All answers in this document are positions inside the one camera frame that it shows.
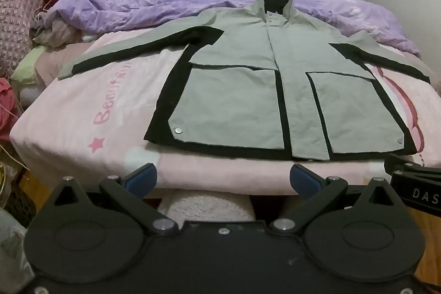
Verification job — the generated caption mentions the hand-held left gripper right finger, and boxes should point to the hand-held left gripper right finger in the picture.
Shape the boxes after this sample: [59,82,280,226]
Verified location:
[269,163,400,236]

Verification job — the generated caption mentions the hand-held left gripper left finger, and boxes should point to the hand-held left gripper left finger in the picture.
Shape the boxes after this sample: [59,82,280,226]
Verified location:
[48,163,180,236]

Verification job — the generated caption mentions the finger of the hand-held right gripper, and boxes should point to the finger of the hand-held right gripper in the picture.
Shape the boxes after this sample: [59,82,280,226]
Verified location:
[384,153,441,178]

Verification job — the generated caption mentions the grey and black jacket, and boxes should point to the grey and black jacket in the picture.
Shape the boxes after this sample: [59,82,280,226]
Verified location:
[57,0,432,162]

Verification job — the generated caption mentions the crumpled clothes pile with red cloth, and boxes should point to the crumpled clothes pile with red cloth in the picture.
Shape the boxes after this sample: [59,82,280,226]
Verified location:
[29,0,90,48]

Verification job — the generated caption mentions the white fluffy stool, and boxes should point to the white fluffy stool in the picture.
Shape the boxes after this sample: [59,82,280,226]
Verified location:
[157,191,256,222]

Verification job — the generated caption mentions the pink printed bed sheet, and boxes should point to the pink printed bed sheet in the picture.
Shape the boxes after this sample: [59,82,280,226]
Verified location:
[10,27,441,196]

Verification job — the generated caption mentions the grey cloth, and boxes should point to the grey cloth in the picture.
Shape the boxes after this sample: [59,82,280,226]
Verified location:
[0,208,35,294]

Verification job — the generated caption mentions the red cloth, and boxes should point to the red cloth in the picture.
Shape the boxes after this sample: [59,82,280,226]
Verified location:
[0,77,23,143]

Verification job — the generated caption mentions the light green pillow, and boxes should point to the light green pillow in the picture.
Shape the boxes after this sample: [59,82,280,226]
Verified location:
[10,45,47,85]

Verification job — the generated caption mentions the purple duvet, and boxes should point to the purple duvet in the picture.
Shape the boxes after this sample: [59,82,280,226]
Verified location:
[45,0,423,58]

